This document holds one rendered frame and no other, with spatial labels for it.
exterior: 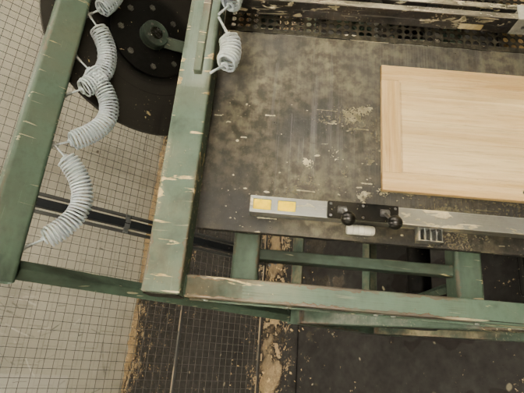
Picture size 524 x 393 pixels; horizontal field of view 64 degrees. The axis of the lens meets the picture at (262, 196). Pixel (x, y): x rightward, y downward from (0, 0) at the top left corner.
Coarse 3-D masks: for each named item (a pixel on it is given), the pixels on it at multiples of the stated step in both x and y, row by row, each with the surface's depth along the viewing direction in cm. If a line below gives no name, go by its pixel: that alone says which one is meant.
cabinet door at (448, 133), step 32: (384, 96) 134; (416, 96) 135; (448, 96) 135; (480, 96) 135; (512, 96) 135; (384, 128) 130; (416, 128) 131; (448, 128) 131; (480, 128) 131; (512, 128) 132; (384, 160) 127; (416, 160) 127; (448, 160) 128; (480, 160) 128; (512, 160) 128; (416, 192) 124; (448, 192) 124; (480, 192) 124; (512, 192) 124
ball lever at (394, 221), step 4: (380, 212) 118; (384, 212) 117; (388, 212) 117; (384, 216) 118; (388, 216) 113; (392, 216) 108; (396, 216) 107; (388, 220) 108; (392, 220) 107; (396, 220) 106; (400, 220) 107; (388, 224) 108; (392, 224) 107; (396, 224) 106; (400, 224) 106; (392, 228) 107; (396, 228) 107
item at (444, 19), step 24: (264, 0) 140; (288, 0) 139; (312, 0) 140; (336, 0) 140; (360, 0) 141; (384, 0) 141; (408, 0) 140; (432, 0) 140; (456, 0) 140; (408, 24) 145; (432, 24) 144; (456, 24) 143; (480, 24) 142; (504, 24) 141
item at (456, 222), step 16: (272, 208) 119; (304, 208) 119; (320, 208) 120; (400, 208) 120; (368, 224) 121; (384, 224) 120; (416, 224) 118; (432, 224) 118; (448, 224) 119; (464, 224) 119; (480, 224) 119; (496, 224) 119; (512, 224) 119
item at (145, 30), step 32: (128, 0) 162; (160, 0) 173; (128, 32) 159; (160, 32) 164; (128, 64) 157; (160, 64) 166; (96, 96) 147; (128, 96) 155; (160, 96) 164; (160, 128) 161
